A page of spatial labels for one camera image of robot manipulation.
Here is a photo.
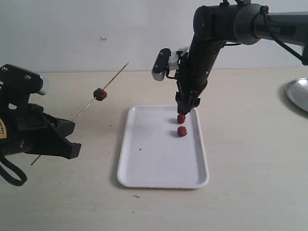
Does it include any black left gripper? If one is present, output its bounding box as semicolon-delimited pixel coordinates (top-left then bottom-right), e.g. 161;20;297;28
0;103;81;159

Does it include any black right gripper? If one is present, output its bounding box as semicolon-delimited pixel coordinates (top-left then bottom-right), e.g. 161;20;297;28
175;67;208;115

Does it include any dark red bead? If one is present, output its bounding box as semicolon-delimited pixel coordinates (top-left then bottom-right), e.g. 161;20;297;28
177;126;187;137
177;114;186;124
93;88;107;101

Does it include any thin metal skewer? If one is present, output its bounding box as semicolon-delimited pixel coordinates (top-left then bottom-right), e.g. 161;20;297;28
30;61;131;166

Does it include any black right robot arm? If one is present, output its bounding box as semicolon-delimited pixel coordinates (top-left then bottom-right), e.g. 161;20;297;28
175;0;308;115

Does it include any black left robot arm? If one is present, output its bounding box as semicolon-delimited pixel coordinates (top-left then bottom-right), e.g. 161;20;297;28
0;89;81;159

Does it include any white rectangular tray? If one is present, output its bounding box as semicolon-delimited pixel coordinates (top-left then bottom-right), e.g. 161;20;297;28
117;105;209;189

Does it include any round steel plate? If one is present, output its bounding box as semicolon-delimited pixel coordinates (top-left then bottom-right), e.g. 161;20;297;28
285;77;308;112

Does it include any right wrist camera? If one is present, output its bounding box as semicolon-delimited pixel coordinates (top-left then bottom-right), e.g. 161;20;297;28
152;47;190;81

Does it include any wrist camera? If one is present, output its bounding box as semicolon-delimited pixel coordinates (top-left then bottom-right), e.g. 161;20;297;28
0;64;49;108
152;47;190;81

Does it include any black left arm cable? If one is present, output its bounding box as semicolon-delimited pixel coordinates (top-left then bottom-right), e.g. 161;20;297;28
0;154;27;187

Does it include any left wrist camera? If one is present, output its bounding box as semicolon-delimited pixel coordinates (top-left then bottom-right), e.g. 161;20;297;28
0;64;49;108

